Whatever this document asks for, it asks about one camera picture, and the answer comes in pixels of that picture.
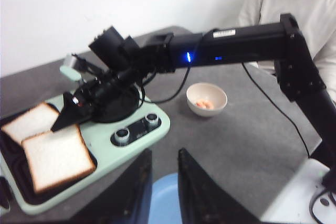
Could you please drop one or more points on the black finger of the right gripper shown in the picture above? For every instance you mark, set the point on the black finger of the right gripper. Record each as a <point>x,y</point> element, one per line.
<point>75,111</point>

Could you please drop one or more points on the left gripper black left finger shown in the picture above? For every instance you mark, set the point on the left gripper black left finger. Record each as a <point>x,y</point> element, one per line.
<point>127,200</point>

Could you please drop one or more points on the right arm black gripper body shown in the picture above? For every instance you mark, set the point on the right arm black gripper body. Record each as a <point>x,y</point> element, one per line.
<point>123,58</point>

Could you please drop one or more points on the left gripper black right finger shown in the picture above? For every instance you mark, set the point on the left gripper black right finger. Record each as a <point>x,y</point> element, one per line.
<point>202,200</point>

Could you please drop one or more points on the white bread slice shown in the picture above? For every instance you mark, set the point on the white bread slice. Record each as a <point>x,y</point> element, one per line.
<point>37,120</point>
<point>56,158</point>

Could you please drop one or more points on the beige ribbed bowl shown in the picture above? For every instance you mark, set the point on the beige ribbed bowl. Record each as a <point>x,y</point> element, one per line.
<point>206,99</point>

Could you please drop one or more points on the pink cooked shrimp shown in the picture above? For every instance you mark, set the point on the pink cooked shrimp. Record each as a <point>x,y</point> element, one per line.
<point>204,104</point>

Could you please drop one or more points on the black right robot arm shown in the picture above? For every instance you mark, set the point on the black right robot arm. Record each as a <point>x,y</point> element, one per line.
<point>282,42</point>

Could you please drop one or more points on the mint green breakfast maker base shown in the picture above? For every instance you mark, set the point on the mint green breakfast maker base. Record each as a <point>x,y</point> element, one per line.
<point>109,145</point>

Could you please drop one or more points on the blue plastic plate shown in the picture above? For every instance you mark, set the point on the blue plastic plate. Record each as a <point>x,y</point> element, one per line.
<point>165,205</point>

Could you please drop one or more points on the left silver control knob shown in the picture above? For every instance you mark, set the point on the left silver control knob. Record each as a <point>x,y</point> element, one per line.
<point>122,136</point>

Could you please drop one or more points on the person in white sweater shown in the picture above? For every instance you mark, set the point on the person in white sweater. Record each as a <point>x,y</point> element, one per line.
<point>316,20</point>

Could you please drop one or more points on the black frying pan mint handle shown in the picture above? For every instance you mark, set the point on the black frying pan mint handle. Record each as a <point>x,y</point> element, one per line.
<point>109,102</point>

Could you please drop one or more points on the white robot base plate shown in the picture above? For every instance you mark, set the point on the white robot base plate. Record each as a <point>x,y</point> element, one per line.
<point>292,203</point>

